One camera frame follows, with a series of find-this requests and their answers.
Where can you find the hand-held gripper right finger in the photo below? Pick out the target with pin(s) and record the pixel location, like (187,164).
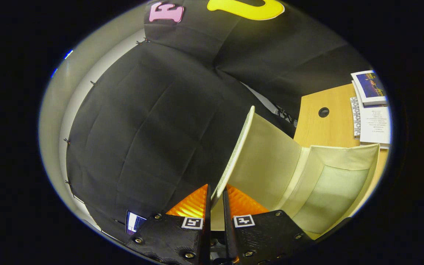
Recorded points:
(263,235)

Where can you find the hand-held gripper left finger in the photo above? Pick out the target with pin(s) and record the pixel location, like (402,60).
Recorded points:
(175,239)

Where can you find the cream fabric storage box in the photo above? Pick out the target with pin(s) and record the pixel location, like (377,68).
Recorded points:
(271,165)

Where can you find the white text cover book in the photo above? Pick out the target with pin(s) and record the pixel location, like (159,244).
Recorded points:
(375,125)

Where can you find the white book blue photo cover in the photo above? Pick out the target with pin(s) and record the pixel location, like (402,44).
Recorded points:
(370,86)

